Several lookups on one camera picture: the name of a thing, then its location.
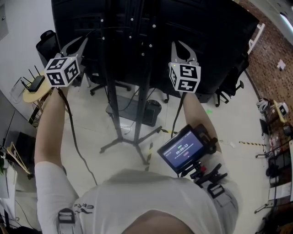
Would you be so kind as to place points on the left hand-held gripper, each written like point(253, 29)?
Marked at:
point(60, 73)

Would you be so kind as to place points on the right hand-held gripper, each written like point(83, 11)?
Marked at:
point(186, 76)

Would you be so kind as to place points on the person's right forearm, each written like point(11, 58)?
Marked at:
point(198, 112)

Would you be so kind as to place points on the person's left forearm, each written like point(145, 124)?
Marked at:
point(49, 128)

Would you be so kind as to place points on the black office chair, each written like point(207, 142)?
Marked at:
point(47, 45)
point(231, 86)
point(110, 85)

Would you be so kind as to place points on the large black television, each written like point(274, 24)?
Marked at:
point(206, 34)

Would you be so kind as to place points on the black router with antennas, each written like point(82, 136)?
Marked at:
point(36, 83)

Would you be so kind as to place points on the round light wooden table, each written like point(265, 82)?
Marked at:
point(37, 94)

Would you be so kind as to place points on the black waste bin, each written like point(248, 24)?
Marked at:
point(151, 113)

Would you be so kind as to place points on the black television stand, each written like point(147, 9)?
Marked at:
point(139, 114)

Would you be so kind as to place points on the small black monitor screen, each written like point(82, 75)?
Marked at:
point(182, 149)

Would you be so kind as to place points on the small black cabinet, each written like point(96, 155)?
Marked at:
point(26, 146)

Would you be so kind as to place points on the wooden clothes hanger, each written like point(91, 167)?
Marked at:
point(18, 158)

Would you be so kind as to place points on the green potted plant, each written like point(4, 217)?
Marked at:
point(2, 165)

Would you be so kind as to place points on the person's white t-shirt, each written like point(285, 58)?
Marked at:
point(137, 198)

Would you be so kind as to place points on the black clamp mount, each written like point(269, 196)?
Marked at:
point(208, 164)

